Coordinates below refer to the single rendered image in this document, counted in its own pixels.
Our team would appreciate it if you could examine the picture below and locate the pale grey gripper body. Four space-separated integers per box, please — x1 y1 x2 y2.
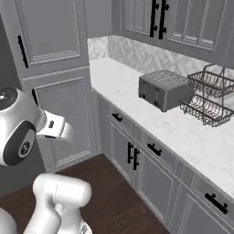
58 117 76 143

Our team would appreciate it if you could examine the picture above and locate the grey panelled cupboard door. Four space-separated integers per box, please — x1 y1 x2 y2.
32 76 93 168

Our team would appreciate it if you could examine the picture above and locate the grey base cupboard door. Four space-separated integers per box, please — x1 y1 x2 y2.
109 122 134 181
133 145 181 221
178 193 234 234

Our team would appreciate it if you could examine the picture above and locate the grey drawer front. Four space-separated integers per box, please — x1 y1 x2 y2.
140 131 185 176
191 174 234 227
107 103 135 135

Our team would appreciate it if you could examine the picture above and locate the tall grey cupboard door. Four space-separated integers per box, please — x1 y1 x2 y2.
0 0 90 78

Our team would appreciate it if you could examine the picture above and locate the grey toaster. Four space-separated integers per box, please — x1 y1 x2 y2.
138 69 196 113

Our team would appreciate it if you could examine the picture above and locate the short black cupboard handle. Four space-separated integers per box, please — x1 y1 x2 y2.
30 89 39 107

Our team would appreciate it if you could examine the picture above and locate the black drawer handle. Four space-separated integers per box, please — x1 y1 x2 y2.
204 193 229 215
112 112 124 122
146 143 163 157

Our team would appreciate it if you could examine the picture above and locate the black base cupboard handle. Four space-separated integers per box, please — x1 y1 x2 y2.
126 141 134 165
133 147 141 171

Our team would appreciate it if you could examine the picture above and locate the long black cupboard handle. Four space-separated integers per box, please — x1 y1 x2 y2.
16 35 29 69

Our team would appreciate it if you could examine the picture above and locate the grey wall cupboard door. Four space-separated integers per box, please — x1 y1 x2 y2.
120 0 160 41
158 0 234 68

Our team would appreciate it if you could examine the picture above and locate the black wall cupboard handle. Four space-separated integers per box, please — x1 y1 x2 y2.
149 0 160 38
157 0 170 40

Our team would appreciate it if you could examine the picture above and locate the dark two-tier wire stand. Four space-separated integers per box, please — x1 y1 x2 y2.
178 63 234 128

